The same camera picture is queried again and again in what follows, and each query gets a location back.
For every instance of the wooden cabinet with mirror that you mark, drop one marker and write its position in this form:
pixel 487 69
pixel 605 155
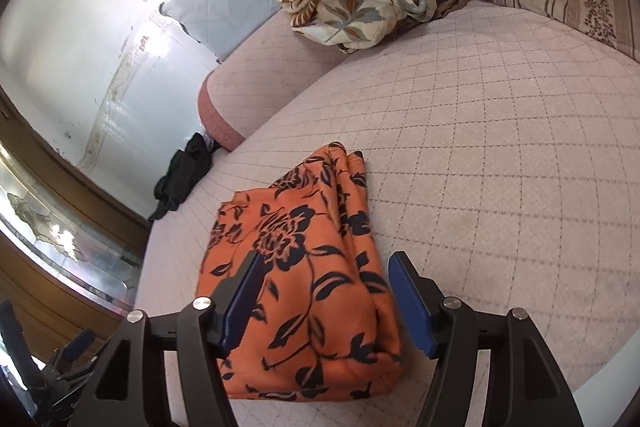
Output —
pixel 75 187

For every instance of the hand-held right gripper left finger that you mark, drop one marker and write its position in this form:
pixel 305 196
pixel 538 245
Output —
pixel 242 302

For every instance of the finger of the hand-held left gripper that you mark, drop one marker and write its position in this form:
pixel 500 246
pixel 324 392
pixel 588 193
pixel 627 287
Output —
pixel 80 342

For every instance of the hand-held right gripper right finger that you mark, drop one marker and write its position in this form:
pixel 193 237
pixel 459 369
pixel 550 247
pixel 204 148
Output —
pixel 412 302

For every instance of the pink bolster cushion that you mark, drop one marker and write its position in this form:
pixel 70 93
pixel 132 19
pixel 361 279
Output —
pixel 260 67

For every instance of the pink quilted bed cover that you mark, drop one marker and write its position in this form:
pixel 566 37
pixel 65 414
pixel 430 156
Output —
pixel 500 157

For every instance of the black cloth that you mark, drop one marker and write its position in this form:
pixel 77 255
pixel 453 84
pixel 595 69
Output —
pixel 182 172

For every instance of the orange floral garment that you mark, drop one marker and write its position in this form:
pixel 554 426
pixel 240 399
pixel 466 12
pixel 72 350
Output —
pixel 310 267

